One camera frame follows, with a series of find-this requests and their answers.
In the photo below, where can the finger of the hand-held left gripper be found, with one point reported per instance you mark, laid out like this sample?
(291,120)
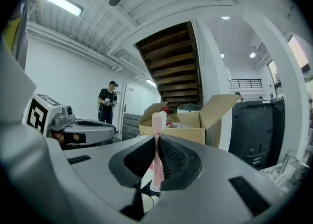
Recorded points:
(97,131)

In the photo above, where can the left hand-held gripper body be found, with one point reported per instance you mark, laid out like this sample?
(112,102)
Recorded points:
(39,114)

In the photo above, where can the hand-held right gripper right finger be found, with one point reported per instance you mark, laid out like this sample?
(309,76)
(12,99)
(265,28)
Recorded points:
(210,193)

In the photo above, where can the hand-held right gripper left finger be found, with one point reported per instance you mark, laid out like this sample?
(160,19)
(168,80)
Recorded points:
(93,184)

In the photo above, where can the pink toothbrush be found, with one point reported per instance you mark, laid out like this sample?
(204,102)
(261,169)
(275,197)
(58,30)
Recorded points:
(156,125)

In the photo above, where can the white cup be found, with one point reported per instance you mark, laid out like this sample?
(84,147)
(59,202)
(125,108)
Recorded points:
(149,204)

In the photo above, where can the person's left hand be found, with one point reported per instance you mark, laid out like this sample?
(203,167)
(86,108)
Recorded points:
(64,138)

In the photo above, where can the grey cabinet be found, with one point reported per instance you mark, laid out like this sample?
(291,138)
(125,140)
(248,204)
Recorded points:
(130,125)

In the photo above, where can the white door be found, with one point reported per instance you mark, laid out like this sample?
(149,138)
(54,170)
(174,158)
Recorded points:
(129,105)

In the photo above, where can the open cardboard box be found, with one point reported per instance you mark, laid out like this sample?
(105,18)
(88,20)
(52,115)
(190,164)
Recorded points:
(185,133)

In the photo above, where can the red item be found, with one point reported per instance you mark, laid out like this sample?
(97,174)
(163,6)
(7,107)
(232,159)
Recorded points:
(166,110)

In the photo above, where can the long fluorescent ceiling light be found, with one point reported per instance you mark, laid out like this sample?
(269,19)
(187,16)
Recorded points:
(151,83)
(60,3)

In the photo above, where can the clear plastic bag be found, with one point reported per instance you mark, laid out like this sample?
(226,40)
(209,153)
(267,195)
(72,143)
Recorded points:
(179,125)

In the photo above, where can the large black machine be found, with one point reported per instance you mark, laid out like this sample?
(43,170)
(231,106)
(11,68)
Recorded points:
(256,130)

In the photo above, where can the person's yellow shirt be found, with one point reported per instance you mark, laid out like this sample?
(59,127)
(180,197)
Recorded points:
(12,33)

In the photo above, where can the white pot with dark lid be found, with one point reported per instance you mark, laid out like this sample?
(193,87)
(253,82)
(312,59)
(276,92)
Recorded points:
(189,108)

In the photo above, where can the brown wooden staircase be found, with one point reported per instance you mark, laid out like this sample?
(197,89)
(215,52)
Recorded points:
(173,66)

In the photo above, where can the black metal railing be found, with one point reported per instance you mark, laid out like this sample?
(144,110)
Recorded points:
(245,83)

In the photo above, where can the window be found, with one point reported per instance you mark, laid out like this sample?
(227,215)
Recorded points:
(276,78)

